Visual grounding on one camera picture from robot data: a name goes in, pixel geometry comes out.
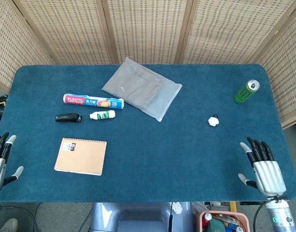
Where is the grey shoe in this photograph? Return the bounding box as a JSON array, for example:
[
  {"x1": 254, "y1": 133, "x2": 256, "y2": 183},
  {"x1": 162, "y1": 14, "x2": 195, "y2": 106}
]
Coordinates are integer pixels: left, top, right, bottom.
[{"x1": 0, "y1": 217, "x2": 19, "y2": 232}]

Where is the black cable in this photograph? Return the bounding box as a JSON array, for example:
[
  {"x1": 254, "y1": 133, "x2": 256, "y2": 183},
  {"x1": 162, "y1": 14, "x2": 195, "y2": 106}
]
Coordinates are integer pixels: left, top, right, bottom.
[
  {"x1": 0, "y1": 204, "x2": 40, "y2": 232},
  {"x1": 253, "y1": 196, "x2": 287, "y2": 232}
]

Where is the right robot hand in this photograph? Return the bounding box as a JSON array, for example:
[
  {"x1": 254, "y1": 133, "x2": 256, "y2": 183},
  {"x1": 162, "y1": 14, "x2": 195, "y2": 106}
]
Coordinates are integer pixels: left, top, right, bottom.
[{"x1": 238, "y1": 136, "x2": 287, "y2": 196}]

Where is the small white bottle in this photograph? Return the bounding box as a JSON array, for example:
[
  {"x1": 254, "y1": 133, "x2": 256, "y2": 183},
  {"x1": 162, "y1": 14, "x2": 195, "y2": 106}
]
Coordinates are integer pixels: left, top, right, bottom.
[{"x1": 89, "y1": 110, "x2": 116, "y2": 120}]

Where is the green energy drink can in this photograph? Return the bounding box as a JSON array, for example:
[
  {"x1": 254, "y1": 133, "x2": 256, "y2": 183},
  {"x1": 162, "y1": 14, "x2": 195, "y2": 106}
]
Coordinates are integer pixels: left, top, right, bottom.
[{"x1": 233, "y1": 79, "x2": 260, "y2": 104}]

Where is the woven folding screen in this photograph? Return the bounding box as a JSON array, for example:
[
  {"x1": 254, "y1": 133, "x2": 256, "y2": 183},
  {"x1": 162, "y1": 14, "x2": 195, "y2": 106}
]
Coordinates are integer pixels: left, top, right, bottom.
[{"x1": 0, "y1": 0, "x2": 296, "y2": 129}]

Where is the black stapler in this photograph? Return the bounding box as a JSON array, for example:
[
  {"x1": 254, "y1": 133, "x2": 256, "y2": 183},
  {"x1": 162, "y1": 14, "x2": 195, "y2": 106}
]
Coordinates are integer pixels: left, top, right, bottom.
[{"x1": 55, "y1": 113, "x2": 84, "y2": 123}]

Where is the blue table mat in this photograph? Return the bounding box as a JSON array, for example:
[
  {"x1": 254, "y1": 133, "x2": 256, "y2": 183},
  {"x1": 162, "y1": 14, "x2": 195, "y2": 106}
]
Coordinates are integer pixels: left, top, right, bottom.
[{"x1": 0, "y1": 63, "x2": 296, "y2": 203}]

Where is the grey clothing in plastic bag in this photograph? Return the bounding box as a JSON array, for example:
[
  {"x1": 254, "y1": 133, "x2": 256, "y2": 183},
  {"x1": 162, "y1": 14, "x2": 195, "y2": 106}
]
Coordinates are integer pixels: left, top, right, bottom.
[{"x1": 101, "y1": 57, "x2": 183, "y2": 122}]

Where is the plastic wrap roll box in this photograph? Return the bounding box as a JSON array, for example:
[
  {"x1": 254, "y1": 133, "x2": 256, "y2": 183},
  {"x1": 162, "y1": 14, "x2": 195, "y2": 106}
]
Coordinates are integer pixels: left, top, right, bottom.
[{"x1": 63, "y1": 93, "x2": 125, "y2": 110}]

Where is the pink storage basket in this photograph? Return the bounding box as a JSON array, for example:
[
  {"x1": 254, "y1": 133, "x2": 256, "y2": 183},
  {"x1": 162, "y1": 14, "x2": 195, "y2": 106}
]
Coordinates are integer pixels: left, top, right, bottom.
[{"x1": 196, "y1": 210, "x2": 250, "y2": 232}]

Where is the brown spiral notebook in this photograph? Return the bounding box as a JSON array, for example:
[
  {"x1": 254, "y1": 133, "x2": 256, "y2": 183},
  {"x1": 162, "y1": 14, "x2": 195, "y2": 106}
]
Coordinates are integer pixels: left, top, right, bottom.
[{"x1": 54, "y1": 137, "x2": 107, "y2": 176}]

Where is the small white object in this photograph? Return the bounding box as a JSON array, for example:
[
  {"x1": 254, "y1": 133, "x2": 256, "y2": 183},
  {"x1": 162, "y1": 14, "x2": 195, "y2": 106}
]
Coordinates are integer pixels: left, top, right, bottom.
[{"x1": 208, "y1": 115, "x2": 220, "y2": 127}]

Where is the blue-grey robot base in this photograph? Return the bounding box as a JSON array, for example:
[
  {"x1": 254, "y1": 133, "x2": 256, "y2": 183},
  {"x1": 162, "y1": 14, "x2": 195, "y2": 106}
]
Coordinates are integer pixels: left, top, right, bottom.
[{"x1": 89, "y1": 202, "x2": 194, "y2": 232}]

